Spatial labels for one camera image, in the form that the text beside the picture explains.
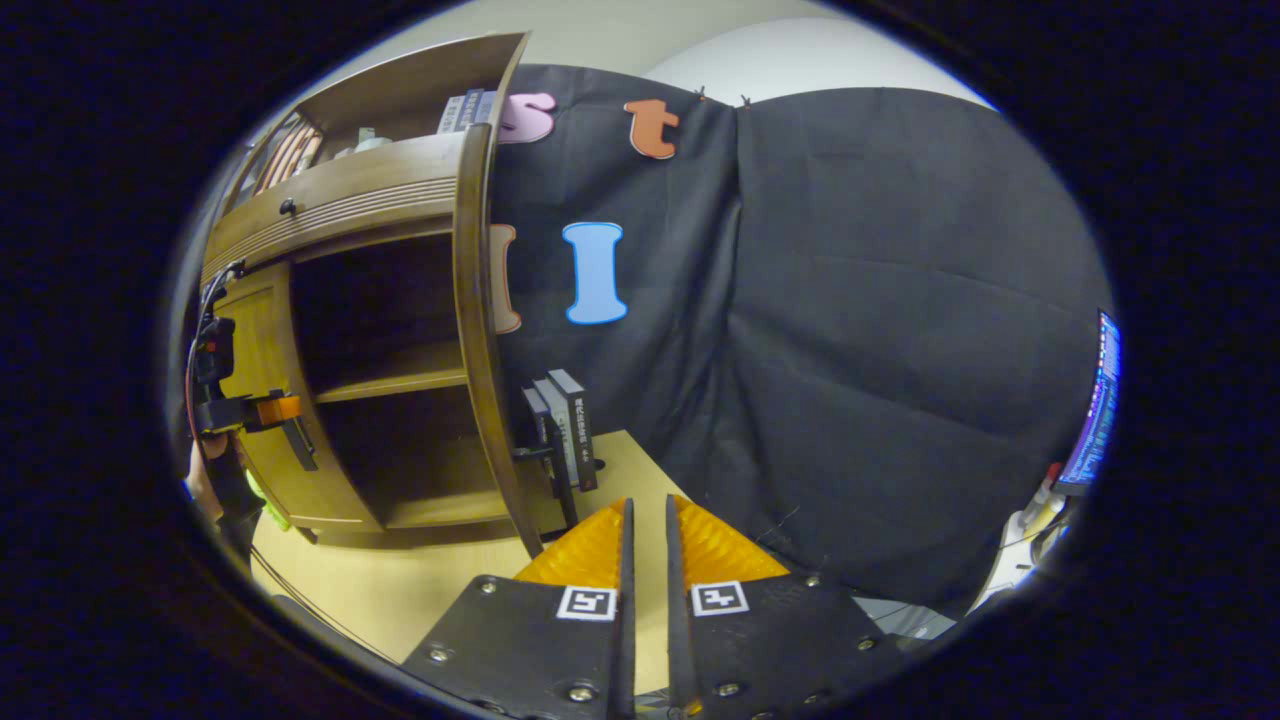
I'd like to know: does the grey flat object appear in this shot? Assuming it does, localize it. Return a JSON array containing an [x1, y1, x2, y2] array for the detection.
[[850, 595, 959, 641]]

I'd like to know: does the wooden double-door shoe cabinet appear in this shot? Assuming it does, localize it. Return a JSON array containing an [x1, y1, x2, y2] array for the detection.
[[200, 30, 601, 558]]

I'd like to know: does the black door handle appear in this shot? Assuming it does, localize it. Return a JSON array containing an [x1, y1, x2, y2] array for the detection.
[[513, 445, 581, 528], [283, 415, 319, 472]]

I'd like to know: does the computer monitor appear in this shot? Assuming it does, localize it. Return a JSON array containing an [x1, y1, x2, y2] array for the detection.
[[1055, 310, 1123, 496]]

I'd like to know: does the small yellow-green object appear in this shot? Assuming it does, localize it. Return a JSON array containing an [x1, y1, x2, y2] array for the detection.
[[245, 468, 293, 531]]

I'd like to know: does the black backdrop cloth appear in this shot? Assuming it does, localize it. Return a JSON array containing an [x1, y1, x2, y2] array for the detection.
[[490, 63, 1111, 616]]

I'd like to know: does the wooden cabinet shelf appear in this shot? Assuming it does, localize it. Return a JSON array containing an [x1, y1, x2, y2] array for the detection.
[[312, 340, 471, 404]]

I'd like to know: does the wooden cabinet drawer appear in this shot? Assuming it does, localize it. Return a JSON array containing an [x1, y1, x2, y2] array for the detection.
[[203, 130, 471, 286]]

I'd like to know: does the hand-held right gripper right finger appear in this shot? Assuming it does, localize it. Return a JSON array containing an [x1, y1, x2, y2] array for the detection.
[[665, 494, 906, 720]]

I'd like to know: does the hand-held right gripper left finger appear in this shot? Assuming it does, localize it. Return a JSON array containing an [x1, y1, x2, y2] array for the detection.
[[400, 497, 637, 720]]

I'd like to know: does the wooden shoe cabinet door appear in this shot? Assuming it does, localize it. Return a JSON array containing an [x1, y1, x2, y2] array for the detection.
[[452, 122, 549, 558], [213, 262, 386, 533]]

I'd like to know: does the dark grey book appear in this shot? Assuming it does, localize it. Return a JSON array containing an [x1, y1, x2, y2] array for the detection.
[[548, 369, 599, 493], [520, 379, 573, 486]]

